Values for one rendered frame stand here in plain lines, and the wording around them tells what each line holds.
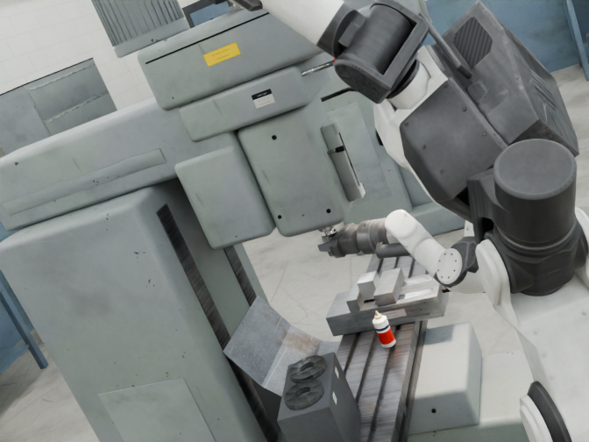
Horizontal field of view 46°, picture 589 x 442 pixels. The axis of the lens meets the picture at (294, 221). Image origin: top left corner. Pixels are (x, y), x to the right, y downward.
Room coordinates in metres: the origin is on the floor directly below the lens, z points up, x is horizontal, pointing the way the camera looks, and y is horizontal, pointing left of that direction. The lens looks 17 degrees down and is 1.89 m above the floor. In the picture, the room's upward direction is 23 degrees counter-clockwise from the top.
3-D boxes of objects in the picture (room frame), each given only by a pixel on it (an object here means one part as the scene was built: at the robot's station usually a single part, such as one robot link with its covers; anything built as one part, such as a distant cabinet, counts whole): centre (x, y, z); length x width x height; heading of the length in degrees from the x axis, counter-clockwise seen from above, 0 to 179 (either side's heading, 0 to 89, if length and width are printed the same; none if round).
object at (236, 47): (1.80, -0.06, 1.81); 0.47 x 0.26 x 0.16; 67
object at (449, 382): (1.79, -0.07, 0.76); 0.50 x 0.35 x 0.12; 67
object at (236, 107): (1.81, -0.04, 1.68); 0.34 x 0.24 x 0.10; 67
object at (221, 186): (1.87, 0.10, 1.47); 0.24 x 0.19 x 0.26; 157
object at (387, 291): (1.91, -0.18, 0.99); 0.15 x 0.06 x 0.04; 154
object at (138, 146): (1.99, 0.39, 1.66); 0.80 x 0.23 x 0.20; 67
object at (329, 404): (1.40, 0.12, 1.00); 0.22 x 0.12 x 0.20; 167
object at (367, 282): (1.93, -0.13, 1.01); 0.06 x 0.05 x 0.06; 154
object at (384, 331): (1.76, -0.11, 0.96); 0.04 x 0.04 x 0.11
